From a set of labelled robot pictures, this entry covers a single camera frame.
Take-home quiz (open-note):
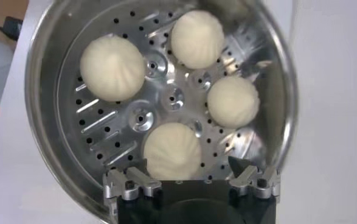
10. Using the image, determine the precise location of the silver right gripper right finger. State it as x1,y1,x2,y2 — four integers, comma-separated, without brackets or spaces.
227,155,282,200

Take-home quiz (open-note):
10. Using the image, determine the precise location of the white steamed baozi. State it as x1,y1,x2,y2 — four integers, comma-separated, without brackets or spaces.
143,122,203,181
207,75,261,128
170,10,226,70
80,35,147,103

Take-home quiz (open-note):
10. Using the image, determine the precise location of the black adapter box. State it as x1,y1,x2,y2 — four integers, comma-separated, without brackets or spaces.
2,16,24,42

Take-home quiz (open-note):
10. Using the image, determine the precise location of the white work table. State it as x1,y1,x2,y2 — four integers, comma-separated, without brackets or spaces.
0,0,357,224

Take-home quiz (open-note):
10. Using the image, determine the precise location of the steel steamer basket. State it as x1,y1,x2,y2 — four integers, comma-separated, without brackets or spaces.
24,0,299,224

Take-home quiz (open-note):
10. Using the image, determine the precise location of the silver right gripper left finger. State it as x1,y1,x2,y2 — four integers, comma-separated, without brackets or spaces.
103,166,163,220

